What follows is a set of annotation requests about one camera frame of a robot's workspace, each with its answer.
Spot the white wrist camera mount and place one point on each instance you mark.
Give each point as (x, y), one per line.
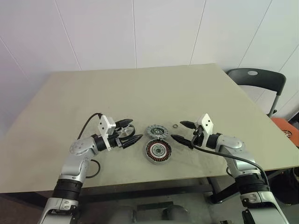
(104, 127)
(206, 123)

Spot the grey round rotor part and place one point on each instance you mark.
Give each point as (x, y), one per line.
(156, 132)

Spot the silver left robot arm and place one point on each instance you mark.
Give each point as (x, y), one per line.
(74, 163)

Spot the black table frame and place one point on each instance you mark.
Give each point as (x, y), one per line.
(217, 186)

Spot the orange box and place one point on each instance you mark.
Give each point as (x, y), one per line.
(280, 126)

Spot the black folding chair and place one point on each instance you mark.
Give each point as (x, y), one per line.
(257, 79)

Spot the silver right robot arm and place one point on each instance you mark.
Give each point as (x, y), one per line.
(231, 144)

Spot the dark grey rounded shape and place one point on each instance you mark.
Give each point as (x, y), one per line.
(176, 214)

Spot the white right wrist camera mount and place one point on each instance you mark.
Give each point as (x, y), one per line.
(206, 123)

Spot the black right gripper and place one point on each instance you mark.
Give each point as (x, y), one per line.
(198, 137)

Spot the silver disc part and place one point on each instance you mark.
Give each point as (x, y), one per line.
(125, 132)

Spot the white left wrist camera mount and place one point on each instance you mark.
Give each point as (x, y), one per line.
(104, 127)

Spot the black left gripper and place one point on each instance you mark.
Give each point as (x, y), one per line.
(116, 143)

